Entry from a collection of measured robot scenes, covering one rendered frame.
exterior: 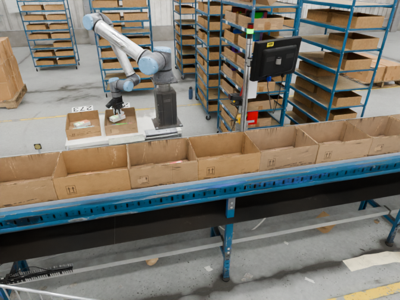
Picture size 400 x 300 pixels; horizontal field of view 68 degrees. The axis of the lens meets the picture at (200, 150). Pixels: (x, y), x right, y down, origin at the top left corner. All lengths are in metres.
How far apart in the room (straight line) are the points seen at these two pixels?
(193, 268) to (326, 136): 1.43
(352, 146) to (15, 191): 2.00
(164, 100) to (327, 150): 1.43
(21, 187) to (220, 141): 1.19
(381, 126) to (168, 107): 1.75
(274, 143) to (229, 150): 0.34
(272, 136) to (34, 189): 1.51
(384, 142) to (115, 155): 1.77
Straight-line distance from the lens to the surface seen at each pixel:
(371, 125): 2.63
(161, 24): 11.49
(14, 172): 2.11
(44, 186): 1.77
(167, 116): 2.77
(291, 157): 1.94
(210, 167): 1.75
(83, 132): 2.75
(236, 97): 2.61
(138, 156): 1.97
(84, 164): 2.01
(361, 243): 2.98
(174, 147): 1.97
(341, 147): 2.12
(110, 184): 1.73
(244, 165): 1.82
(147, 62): 2.46
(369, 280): 2.74
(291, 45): 2.61
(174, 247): 2.25
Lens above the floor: 1.95
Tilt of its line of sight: 30 degrees down
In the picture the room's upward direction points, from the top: straight up
